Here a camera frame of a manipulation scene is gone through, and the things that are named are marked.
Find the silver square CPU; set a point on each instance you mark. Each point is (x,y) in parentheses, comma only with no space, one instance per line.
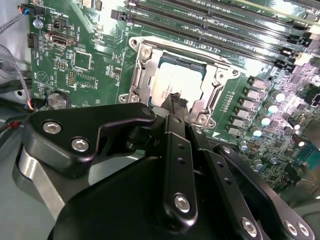
(180,80)

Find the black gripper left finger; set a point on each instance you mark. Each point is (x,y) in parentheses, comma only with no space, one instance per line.
(62,130)

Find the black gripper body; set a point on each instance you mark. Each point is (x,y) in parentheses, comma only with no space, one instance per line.
(112,205)

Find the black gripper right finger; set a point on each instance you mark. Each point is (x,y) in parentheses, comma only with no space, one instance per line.
(235,200)

